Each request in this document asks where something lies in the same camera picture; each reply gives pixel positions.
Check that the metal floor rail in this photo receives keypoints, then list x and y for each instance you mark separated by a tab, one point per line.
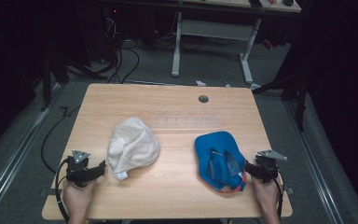
18	146
313	161

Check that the white cloth hat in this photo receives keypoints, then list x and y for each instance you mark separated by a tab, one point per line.
133	146

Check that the black metal stand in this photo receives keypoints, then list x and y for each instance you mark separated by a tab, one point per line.
295	90
48	81

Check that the person's left hand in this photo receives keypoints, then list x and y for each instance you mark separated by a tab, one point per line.
77	197

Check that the red object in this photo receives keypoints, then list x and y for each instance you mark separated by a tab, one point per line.
268	44

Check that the white scrap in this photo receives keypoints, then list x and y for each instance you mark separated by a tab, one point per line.
200	83

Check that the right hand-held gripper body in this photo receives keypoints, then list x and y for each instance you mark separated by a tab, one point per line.
268	166

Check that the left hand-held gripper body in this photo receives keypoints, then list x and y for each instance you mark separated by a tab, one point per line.
78	169

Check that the person's right hand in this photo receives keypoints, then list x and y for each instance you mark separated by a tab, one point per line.
265	196

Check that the clear acrylic rack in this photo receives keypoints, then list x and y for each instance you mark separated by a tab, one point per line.
186	122

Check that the white-legged desk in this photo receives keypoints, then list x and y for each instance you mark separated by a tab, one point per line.
213	29

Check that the blue hat with orange lining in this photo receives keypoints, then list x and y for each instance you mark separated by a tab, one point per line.
216	146

